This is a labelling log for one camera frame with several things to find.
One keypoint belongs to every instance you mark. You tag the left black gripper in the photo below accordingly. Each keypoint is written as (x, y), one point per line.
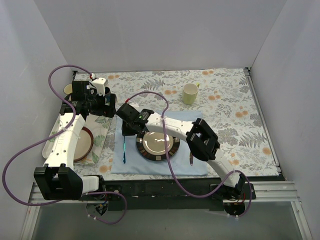
(110, 105)

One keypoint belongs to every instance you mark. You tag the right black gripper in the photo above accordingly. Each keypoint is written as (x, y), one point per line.
(128, 128)

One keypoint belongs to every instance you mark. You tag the blue metal fork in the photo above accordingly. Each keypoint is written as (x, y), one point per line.
(124, 150)

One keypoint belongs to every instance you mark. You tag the dark rimmed dinner plate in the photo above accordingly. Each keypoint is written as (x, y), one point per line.
(151, 145)

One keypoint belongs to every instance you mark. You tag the light blue cloth napkin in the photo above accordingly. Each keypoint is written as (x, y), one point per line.
(137, 165)

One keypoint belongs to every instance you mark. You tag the iridescent gold knife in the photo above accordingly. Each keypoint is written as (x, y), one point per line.
(191, 159)

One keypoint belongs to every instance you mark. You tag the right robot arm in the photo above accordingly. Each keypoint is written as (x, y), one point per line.
(202, 142)

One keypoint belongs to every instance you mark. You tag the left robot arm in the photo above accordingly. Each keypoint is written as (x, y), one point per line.
(56, 179)

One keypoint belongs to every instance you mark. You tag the dark blue mug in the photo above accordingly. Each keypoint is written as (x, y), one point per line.
(107, 95)

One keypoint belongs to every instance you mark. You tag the floral white tray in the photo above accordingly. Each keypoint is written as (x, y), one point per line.
(97, 140)

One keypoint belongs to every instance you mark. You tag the red rimmed plate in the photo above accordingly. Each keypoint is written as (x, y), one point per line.
(84, 144)

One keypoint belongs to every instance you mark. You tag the cream mug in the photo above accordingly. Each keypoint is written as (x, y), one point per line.
(68, 89)

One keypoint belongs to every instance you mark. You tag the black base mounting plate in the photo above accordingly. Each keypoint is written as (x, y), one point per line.
(167, 195)

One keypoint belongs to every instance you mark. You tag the light green mug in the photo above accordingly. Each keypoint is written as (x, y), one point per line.
(189, 93)

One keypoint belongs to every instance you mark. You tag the floral tablecloth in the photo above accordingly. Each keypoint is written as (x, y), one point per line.
(224, 101)

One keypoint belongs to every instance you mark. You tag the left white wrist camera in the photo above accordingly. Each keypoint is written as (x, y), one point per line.
(100, 84)

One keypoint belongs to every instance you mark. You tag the aluminium frame rail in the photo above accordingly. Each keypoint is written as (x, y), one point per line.
(265, 191)

